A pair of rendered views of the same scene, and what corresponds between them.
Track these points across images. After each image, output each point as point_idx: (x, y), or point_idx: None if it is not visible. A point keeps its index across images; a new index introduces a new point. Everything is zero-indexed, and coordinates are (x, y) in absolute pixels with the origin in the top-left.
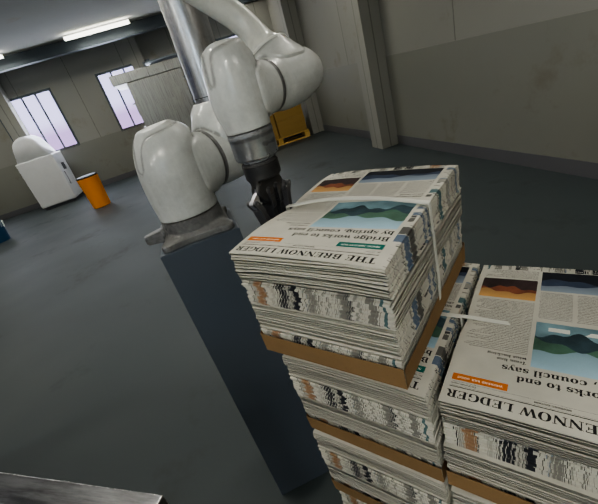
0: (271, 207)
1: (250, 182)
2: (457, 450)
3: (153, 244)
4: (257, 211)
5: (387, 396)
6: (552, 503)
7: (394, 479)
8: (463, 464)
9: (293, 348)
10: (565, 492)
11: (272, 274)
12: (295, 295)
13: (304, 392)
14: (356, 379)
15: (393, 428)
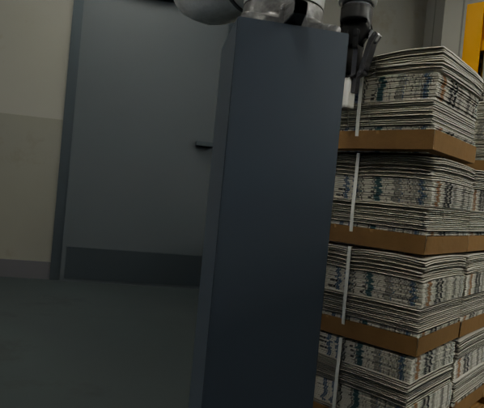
0: (362, 49)
1: (368, 19)
2: (473, 211)
3: (304, 17)
4: (374, 44)
5: (466, 176)
6: None
7: (451, 278)
8: (473, 223)
9: (447, 142)
10: None
11: (456, 71)
12: (454, 93)
13: (434, 200)
14: (460, 166)
15: (460, 210)
